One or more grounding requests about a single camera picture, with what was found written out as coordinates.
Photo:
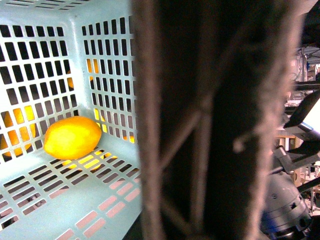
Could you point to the orange fruit outside basket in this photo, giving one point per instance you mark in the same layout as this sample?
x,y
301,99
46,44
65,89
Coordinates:
x,y
18,135

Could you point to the yellow lemon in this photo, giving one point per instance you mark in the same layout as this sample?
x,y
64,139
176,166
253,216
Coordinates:
x,y
72,138

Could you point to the brown basket handle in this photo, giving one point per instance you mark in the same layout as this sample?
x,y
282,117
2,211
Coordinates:
x,y
212,76

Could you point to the light blue plastic basket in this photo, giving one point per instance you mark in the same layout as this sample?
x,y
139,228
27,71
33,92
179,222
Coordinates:
x,y
68,58

